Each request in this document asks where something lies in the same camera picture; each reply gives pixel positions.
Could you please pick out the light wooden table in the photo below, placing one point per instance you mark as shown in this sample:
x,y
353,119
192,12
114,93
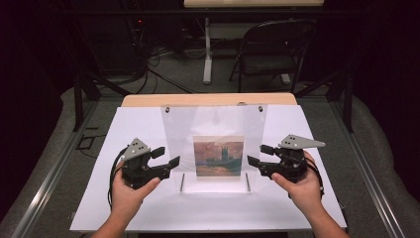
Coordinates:
x,y
204,99

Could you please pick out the white board sheet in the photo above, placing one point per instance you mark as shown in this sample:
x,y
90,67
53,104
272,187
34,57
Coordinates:
x,y
204,211

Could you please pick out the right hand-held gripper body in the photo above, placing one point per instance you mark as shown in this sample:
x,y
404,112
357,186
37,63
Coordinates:
x,y
290,165

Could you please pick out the black folding chair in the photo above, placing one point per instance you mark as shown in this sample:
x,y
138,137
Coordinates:
x,y
270,62

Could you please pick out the person's left hand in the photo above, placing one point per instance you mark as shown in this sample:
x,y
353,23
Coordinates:
x,y
127,198

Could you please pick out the clear acrylic photo frame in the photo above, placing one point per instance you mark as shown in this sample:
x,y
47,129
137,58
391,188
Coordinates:
x,y
185,132

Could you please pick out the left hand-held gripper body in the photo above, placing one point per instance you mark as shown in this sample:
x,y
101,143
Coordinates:
x,y
137,168

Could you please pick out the painted landscape picture card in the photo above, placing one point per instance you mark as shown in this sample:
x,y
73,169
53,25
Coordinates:
x,y
218,158

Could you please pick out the aluminium floor rail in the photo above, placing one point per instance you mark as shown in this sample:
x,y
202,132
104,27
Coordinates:
x,y
49,178
369,178

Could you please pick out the white desk leg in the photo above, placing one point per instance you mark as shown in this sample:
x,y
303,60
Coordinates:
x,y
207,59

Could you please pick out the black metal stand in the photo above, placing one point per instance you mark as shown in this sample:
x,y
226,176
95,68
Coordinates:
x,y
347,105
78,105

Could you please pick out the person's right hand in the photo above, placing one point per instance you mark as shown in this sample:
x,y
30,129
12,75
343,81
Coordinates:
x,y
307,195

